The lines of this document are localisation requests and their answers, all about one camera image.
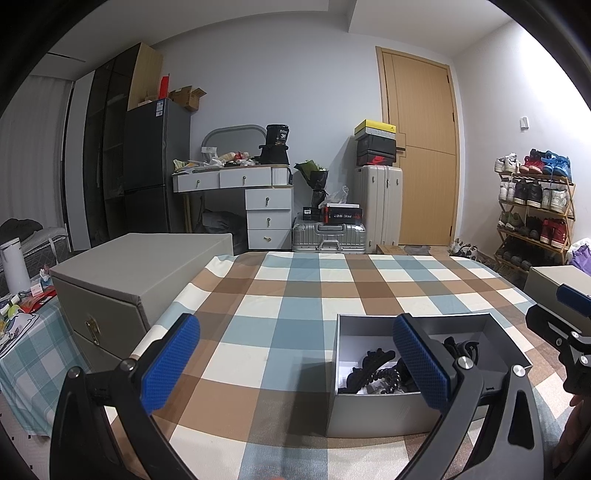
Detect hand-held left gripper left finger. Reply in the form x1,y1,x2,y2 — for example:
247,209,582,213
48,313,201,480

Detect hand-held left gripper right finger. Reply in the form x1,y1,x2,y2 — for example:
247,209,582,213
392,313,552,480

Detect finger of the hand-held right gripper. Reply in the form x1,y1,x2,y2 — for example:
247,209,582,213
525,302,591,345
556,284,591,319

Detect black spiral hair tie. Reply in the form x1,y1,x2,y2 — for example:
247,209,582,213
375,364,417,396

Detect black toothed hair clip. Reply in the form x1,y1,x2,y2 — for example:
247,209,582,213
359,348,399,371

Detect black fuzzy hair clip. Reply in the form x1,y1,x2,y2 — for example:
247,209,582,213
344,367,384,396

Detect silver cardboard box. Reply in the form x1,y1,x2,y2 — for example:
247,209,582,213
325,313,532,438

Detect person's right hand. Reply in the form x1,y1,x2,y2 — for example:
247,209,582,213
554,394,591,467

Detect grey storage box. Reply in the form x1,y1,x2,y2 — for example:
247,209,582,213
48,233,234,374
524,266,591,319

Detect purple bag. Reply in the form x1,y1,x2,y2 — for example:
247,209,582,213
568,244,591,278

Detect wooden shoe rack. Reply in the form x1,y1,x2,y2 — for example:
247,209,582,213
494,171,578,273

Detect pile of floor shoes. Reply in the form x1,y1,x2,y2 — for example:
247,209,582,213
450,237,497,268

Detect shoe rack with shoes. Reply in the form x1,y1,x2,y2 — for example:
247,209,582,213
494,148,575,271

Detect teal checked cloth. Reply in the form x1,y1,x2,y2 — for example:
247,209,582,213
0,300,90,437

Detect checked tablecloth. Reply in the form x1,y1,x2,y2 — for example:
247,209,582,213
131,251,573,480

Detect grey cloth bundle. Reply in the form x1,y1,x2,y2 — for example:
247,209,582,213
198,210,250,252

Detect silver hard suitcase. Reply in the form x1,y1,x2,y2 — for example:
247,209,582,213
292,222,368,254

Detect side table clutter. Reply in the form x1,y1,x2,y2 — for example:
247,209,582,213
0,265,58,342

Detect white hard suitcase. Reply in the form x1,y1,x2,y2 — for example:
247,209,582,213
353,165,403,247

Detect black box with red print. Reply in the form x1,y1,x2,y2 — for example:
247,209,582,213
323,203,363,224

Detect white dressing table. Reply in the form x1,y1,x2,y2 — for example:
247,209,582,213
172,165,294,252

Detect grey quilted mattress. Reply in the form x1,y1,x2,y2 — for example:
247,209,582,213
21,226,71,259

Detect wooden door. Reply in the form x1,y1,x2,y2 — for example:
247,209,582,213
375,46,460,246

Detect white thermos bottle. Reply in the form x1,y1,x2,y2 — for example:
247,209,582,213
0,237,32,291

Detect dark clothes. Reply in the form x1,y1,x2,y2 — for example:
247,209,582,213
0,218,44,243

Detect pile of dressing table clutter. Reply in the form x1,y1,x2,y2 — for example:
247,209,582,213
173,150,259,174

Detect black and red shoe box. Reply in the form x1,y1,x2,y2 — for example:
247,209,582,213
356,150,398,167

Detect black wrapped bouquet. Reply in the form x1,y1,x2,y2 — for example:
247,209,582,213
294,159,329,208

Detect dark grey refrigerator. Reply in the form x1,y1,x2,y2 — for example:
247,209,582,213
122,98,192,234

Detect grey oval mirror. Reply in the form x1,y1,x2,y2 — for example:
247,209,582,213
203,124,267,160

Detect dark glass wardrobe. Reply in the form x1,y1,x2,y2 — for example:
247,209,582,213
69,42,164,250

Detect yellow shoe box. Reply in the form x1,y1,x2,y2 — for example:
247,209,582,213
354,120,397,138

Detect black paper bag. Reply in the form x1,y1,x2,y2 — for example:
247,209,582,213
257,124,291,165

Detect white curtain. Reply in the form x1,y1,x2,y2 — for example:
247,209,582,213
0,76,75,232

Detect open cardboard box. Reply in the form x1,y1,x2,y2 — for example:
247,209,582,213
168,85,207,112

